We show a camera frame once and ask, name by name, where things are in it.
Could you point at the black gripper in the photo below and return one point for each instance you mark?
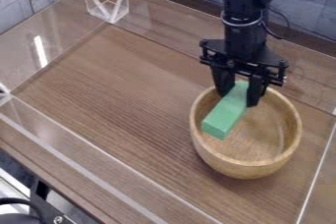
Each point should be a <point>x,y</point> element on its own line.
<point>244,55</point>

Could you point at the green stick block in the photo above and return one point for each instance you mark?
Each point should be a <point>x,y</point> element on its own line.
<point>226,112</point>

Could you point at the wooden bowl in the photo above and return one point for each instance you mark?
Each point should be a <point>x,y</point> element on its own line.
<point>261,142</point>

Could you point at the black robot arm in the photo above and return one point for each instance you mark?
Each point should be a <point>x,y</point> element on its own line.
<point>242,14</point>

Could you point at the clear acrylic tray wall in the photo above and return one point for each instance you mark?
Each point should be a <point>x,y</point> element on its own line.
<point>94,105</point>

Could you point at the clear acrylic corner bracket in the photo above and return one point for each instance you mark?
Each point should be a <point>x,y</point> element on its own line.
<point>108,11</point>

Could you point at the black table frame bracket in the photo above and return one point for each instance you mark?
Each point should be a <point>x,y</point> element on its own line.
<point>25,206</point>

